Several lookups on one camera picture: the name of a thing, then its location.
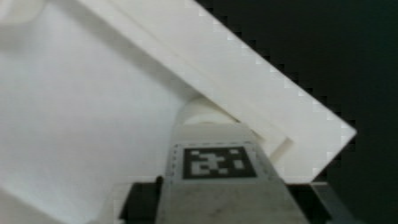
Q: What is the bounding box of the white square tabletop part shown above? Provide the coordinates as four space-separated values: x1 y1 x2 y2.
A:
0 0 356 224

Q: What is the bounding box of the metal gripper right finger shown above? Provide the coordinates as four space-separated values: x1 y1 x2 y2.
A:
312 182 363 224

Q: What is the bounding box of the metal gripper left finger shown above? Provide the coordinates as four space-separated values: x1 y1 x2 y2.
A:
97 181 150 224

